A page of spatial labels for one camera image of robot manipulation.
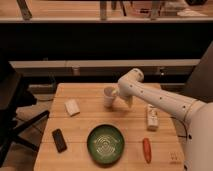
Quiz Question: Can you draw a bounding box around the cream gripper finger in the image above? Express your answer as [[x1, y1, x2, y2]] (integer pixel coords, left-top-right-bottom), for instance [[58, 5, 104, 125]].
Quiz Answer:
[[111, 90, 119, 96], [126, 97, 133, 108]]

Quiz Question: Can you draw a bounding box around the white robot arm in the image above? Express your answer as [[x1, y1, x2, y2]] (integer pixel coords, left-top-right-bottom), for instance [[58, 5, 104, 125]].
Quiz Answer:
[[117, 68, 213, 171]]

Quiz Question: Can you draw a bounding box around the white sponge block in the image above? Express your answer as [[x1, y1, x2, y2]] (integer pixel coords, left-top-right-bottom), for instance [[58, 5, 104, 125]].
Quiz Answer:
[[65, 99, 80, 116]]

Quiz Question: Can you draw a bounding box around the green bowl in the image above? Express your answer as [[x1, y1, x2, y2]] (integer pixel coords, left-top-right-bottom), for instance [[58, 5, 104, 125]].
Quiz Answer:
[[87, 124, 125, 165]]

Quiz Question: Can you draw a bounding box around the orange carrot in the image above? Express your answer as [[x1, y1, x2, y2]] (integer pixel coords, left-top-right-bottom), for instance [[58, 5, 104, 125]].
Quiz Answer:
[[143, 138, 152, 163]]

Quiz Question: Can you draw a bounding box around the black smartphone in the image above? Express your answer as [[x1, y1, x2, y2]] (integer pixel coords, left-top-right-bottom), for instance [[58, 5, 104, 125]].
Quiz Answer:
[[52, 129, 67, 153]]

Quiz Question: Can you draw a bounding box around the black office chair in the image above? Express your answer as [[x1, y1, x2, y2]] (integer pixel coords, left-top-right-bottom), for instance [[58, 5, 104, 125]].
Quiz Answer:
[[0, 61, 49, 167]]

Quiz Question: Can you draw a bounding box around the black cable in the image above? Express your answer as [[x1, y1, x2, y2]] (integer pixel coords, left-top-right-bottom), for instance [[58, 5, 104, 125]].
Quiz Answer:
[[171, 116, 188, 138]]

